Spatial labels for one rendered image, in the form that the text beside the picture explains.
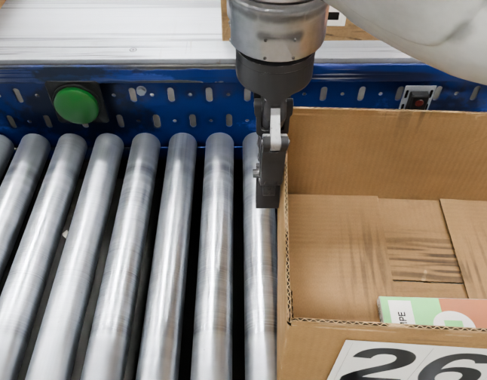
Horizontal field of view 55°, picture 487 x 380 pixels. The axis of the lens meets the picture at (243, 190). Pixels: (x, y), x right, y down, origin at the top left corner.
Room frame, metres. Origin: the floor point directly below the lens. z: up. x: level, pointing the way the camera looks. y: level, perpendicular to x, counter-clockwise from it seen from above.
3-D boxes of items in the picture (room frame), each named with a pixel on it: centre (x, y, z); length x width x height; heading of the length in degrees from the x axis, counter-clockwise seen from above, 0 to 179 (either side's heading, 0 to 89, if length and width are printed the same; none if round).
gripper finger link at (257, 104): (0.38, -0.03, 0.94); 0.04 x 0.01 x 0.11; 91
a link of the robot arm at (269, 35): (0.39, -0.03, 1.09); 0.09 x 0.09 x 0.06
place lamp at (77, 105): (0.60, 0.27, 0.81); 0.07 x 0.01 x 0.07; 91
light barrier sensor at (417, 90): (0.61, -0.29, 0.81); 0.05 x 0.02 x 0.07; 91
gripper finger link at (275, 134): (0.35, -0.03, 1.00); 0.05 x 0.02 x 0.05; 1
